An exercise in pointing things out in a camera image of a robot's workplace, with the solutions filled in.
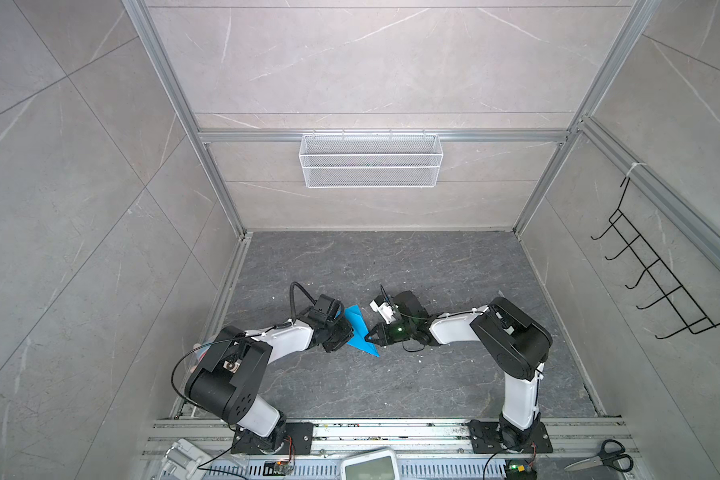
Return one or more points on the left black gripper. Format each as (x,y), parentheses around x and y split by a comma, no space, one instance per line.
(348,335)

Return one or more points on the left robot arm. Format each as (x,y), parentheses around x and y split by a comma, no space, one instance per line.
(227,380)

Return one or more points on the black handled scissors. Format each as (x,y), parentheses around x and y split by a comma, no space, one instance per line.
(612,454)

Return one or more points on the white wire mesh basket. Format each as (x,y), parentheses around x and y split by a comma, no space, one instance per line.
(392,160)

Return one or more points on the small orange circuit board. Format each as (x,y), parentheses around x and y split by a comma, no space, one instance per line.
(278,468)

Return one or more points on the white display device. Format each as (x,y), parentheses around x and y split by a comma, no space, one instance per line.
(381,464)

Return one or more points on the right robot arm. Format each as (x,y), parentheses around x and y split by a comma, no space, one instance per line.
(518,344)

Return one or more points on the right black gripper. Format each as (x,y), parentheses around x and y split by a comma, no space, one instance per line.
(384,339)

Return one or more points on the black wire hook rack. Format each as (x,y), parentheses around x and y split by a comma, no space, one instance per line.
(672,292)

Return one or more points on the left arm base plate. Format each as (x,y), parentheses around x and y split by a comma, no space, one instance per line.
(292,437)

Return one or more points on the white clamp device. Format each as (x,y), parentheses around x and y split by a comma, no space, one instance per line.
(184,461)

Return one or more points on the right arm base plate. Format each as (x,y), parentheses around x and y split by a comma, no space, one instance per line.
(488,437)

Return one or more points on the small green circuit board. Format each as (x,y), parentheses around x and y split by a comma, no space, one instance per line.
(520,470)

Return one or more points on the blue square paper sheet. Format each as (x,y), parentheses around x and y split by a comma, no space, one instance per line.
(354,315)

